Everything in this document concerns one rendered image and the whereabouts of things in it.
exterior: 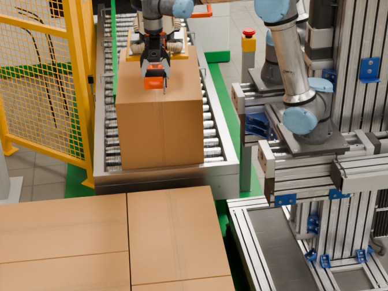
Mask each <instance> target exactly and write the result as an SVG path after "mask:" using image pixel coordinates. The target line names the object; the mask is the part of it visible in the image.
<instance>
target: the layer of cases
mask: <svg viewBox="0 0 388 291"><path fill-rule="evenodd" d="M127 202H128V205H127ZM0 291H235V289H234V284H233V280H232V275H231V272H230V267H229V262H228V259H227V254H226V250H225V246H224V242H223V238H222V233H221V228H220V225H219V220H218V216H217V211H216V208H215V204H214V199H213V196H212V191H211V187H210V185H208V186H195V187H189V188H176V189H164V190H157V191H144V192H132V193H127V200H126V193H119V194H112V195H100V196H88V197H75V198H68V199H56V200H44V201H36V202H24V203H12V204H0Z"/></svg>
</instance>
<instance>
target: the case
mask: <svg viewBox="0 0 388 291"><path fill-rule="evenodd" d="M188 54H189V59H175V60H170V78H169V79H168V78H167V77H166V78H167V88H166V94H165V95H164V94H163V89H144V80H143V78H142V76H141V68H140V61H133V62H126V59H125V58H126V48H122V49H121V52H120V63H119V70H118V81H117V92H116V98H115V109H116V116H117V126H118V137H119V143H120V153H121V164H122V170H135V169H148V168H155V167H168V166H181V165H194V164H201V163H204V119H203V94H202V87H201V82H200V73H199V66H198V61H197V53H196V46H188Z"/></svg>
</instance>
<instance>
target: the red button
mask: <svg viewBox="0 0 388 291"><path fill-rule="evenodd" d="M242 33H243V34H244V35H245V37H246V38H248V39H249V38H252V35H254V34H255V33H256V30H255V29H253V28H244V29H243V31H242Z"/></svg>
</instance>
